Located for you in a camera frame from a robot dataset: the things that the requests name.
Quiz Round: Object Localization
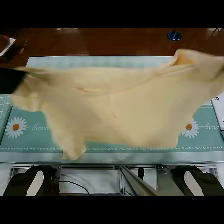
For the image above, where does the cream yellow T-shirt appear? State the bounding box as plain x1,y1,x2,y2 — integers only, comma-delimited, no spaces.
9,48,224,161

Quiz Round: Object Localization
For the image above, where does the silver frame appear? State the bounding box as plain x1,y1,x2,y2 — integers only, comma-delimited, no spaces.
0,151,224,197

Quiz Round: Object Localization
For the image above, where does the black cable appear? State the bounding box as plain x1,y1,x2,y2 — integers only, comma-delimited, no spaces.
58,179,91,196

